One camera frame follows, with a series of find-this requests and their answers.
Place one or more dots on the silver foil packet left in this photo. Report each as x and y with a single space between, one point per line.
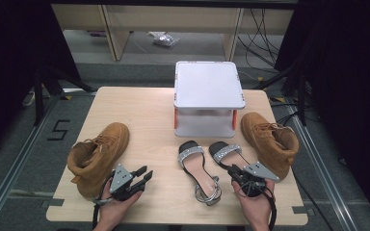
164 39

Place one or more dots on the person's left hand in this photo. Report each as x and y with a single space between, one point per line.
112 211

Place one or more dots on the beige wooden cabinet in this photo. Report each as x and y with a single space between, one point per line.
173 19

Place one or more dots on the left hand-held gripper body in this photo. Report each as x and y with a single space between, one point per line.
121 179

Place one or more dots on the dark curtain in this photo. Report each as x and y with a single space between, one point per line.
350 80
13 64

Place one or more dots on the tan suede lace-up boot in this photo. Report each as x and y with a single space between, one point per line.
269 141
109 144

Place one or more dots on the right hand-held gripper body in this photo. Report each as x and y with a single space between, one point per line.
257 174

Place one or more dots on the white two-tier shoe rack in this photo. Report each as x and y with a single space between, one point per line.
208 83

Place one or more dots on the aluminium floor rail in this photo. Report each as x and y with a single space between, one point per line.
321 166
16 166

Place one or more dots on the person's right hand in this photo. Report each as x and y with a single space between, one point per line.
257 211

